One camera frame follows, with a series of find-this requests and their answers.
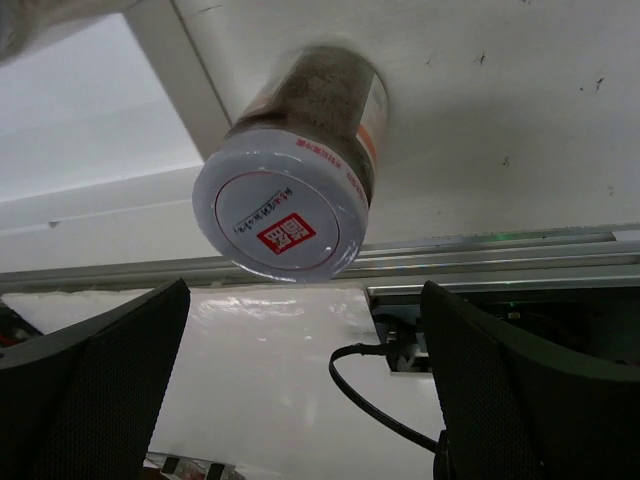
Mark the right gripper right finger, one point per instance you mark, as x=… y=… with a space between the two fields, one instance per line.
x=517 y=406

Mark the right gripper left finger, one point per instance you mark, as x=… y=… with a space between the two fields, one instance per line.
x=82 y=402

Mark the brown spice jar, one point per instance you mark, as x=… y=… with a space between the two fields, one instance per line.
x=287 y=194

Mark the white tiered organizer tray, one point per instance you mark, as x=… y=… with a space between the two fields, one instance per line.
x=105 y=115

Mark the aluminium table rail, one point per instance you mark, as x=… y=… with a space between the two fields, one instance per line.
x=578 y=258

